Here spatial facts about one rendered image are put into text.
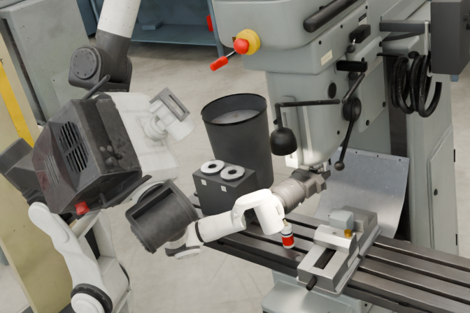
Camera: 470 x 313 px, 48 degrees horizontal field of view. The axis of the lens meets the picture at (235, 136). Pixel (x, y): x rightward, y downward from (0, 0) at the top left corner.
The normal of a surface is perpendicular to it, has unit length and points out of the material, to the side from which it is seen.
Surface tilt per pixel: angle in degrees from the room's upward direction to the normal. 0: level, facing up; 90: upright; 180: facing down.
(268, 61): 90
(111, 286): 81
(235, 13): 90
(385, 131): 90
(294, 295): 0
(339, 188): 44
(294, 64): 90
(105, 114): 58
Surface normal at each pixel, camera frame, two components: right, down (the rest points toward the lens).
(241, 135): 0.17, 0.49
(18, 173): -0.29, 0.49
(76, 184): -0.58, 0.05
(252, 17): -0.58, 0.48
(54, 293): 0.80, 0.15
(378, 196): -0.54, -0.27
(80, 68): -0.39, 0.03
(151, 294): -0.18, -0.87
